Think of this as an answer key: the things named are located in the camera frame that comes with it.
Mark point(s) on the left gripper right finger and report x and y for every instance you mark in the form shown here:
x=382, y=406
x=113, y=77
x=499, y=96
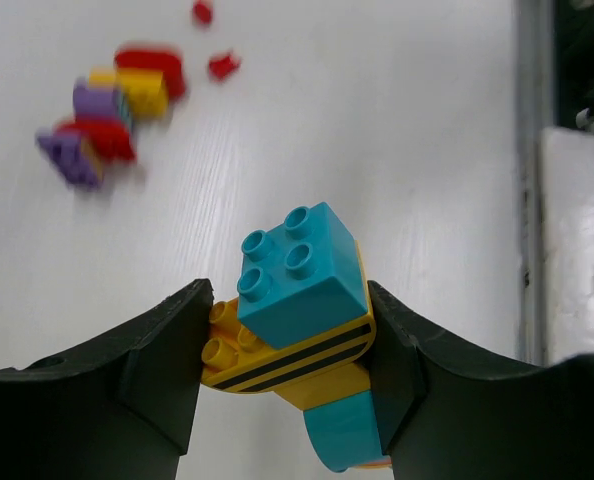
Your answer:
x=449, y=409

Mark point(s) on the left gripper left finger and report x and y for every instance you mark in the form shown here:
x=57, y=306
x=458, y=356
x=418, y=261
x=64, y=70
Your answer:
x=118, y=406

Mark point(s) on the yellow orange patterned lego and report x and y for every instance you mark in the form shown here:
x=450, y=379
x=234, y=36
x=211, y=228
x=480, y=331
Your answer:
x=382, y=463

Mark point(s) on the teal curved lego brick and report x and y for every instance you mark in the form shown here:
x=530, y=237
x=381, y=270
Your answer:
x=344, y=433

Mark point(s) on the yellow black striped lego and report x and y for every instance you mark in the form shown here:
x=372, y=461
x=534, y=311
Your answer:
x=311, y=373

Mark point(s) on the teal square lego brick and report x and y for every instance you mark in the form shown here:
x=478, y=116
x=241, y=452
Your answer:
x=300, y=278

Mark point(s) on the purple flower lego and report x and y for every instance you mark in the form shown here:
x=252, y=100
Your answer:
x=73, y=156

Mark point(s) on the red arch lego brick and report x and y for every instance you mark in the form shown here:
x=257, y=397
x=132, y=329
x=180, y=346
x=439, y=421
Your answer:
x=110, y=139

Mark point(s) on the purple round lego brick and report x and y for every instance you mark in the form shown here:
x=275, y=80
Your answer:
x=101, y=102

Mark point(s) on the yellow lego brick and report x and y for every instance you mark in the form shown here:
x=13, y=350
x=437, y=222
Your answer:
x=145, y=90

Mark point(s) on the red rounded lego brick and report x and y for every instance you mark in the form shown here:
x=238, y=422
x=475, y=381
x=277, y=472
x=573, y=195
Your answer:
x=162, y=58

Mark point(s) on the small red lego piece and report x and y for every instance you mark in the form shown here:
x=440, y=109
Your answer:
x=223, y=65

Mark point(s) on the tiny red lego cube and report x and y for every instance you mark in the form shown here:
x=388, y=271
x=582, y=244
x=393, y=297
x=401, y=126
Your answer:
x=202, y=12

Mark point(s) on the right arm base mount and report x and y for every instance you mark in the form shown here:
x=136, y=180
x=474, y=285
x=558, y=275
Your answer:
x=573, y=23

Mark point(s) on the aluminium front rail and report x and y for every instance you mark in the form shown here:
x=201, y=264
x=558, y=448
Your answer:
x=534, y=112

